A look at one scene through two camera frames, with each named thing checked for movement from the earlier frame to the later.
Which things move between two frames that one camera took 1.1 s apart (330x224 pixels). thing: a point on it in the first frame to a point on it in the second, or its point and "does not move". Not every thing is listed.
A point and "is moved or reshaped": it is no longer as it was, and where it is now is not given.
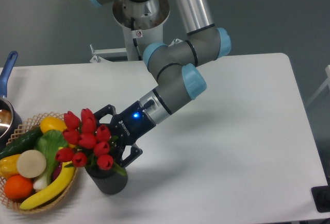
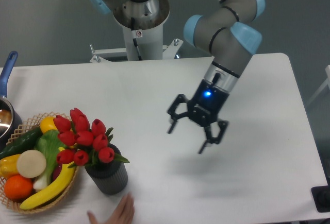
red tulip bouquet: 86,140 is moved or reshaped
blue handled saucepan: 11,121 does not move
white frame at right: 327,70 does not move
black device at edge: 321,196 does not move
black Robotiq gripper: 130,124 to 203,108
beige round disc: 31,164 does not move
